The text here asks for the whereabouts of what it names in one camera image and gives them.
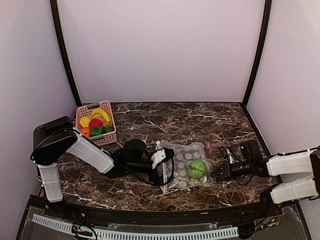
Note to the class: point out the green fake bell pepper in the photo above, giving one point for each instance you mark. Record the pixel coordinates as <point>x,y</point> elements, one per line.
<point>96,131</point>

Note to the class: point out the clear zip top bag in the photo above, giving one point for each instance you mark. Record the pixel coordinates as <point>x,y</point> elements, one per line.
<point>175,172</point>

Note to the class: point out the yellow fake banana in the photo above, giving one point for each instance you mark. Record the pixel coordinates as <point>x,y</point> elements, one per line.
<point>100,113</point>

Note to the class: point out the black frame post right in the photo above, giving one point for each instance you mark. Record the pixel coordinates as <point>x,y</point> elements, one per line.
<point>258,52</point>

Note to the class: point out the yellow fake lemon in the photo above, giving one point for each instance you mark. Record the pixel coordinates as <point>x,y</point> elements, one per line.
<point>85,122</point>

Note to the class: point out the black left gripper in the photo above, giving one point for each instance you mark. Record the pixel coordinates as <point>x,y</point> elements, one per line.
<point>153,178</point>

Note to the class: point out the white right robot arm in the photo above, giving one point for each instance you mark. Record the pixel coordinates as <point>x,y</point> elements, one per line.
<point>304,164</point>

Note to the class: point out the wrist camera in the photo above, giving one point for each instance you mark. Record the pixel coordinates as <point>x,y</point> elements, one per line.
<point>250,151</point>
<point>135,155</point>

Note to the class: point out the black front rail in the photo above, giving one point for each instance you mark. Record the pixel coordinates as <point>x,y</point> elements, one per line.
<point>237,215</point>

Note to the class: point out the white slotted cable duct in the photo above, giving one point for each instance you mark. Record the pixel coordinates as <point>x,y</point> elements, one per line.
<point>117,231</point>

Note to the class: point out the black frame post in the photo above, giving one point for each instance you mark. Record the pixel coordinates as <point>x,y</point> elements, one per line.
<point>63,51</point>
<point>258,52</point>

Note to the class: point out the orange fake fruit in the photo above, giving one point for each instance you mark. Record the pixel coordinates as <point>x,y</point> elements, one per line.
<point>86,132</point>

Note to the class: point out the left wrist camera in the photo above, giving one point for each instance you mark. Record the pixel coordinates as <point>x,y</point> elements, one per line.
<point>135,155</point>

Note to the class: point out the black frame post left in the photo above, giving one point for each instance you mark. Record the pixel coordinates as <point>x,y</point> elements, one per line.
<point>63,51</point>

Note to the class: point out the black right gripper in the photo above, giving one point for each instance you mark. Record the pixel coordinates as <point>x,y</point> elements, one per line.
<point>226,171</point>

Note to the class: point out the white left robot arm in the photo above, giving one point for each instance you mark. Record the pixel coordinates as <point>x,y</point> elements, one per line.
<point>59,137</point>

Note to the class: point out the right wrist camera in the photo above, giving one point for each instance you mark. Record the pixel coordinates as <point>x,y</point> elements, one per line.
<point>250,151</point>

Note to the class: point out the pink fake fruit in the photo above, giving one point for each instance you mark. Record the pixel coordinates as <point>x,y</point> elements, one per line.
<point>95,123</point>

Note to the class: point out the green fake watermelon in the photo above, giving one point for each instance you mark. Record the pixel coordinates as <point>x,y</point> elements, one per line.
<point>196,169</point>

